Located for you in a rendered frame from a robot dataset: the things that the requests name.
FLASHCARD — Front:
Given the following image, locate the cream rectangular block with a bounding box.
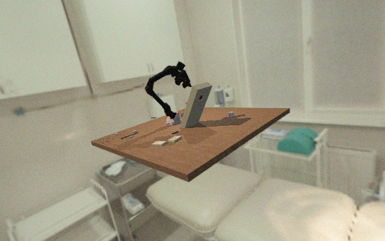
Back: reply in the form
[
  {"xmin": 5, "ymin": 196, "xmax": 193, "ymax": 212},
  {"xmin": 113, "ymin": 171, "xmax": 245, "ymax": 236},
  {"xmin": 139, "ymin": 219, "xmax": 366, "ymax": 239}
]
[
  {"xmin": 152, "ymin": 141, "xmax": 166, "ymax": 146},
  {"xmin": 168, "ymin": 136, "xmax": 182, "ymax": 142}
]

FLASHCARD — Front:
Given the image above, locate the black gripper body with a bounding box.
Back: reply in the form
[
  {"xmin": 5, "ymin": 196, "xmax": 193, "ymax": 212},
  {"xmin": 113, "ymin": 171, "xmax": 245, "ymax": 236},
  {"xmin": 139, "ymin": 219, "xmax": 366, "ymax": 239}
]
[{"xmin": 176, "ymin": 70, "xmax": 187, "ymax": 88}]

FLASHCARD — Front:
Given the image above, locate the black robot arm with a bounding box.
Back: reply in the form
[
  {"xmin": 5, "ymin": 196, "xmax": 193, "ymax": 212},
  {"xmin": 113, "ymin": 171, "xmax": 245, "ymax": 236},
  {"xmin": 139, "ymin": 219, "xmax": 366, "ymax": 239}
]
[{"xmin": 145, "ymin": 62, "xmax": 185, "ymax": 118}]

